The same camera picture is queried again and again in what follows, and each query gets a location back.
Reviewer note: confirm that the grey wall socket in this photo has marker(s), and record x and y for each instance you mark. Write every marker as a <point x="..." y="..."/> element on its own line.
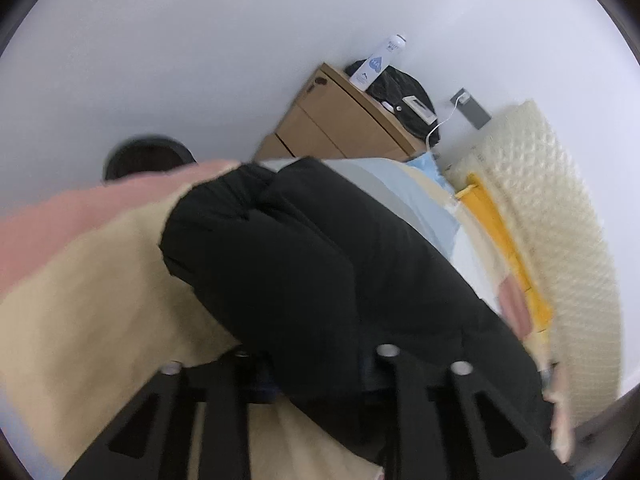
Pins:
<point x="470" y="107"/>

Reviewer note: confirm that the white phone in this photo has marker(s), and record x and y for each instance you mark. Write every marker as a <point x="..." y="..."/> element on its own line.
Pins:
<point x="419" y="107"/>

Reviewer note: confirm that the black bag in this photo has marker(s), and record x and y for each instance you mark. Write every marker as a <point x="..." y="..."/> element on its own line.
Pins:
<point x="400" y="95"/>

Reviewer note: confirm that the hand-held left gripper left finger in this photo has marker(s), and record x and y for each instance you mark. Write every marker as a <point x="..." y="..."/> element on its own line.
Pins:
<point x="227" y="410"/>

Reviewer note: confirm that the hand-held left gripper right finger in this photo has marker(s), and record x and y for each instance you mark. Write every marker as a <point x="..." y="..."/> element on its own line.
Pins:
<point x="415" y="410"/>

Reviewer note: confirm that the yellow pillow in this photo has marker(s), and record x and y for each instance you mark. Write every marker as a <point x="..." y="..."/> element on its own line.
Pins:
<point x="505" y="250"/>

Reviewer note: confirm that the black puffer jacket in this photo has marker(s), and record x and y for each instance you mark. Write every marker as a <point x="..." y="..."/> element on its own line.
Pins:
<point x="320" y="270"/>

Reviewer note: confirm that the wooden nightstand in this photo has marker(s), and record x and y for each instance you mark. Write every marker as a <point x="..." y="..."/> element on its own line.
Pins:
<point x="330" y="120"/>

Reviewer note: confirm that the black round bin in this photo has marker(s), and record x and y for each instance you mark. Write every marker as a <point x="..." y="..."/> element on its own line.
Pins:
<point x="145" y="155"/>

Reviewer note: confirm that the colour-block bed sheet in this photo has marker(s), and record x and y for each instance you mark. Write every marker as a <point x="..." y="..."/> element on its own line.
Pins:
<point x="90" y="300"/>

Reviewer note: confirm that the white water bottle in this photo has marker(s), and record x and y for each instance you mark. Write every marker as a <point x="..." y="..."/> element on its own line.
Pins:
<point x="376" y="63"/>

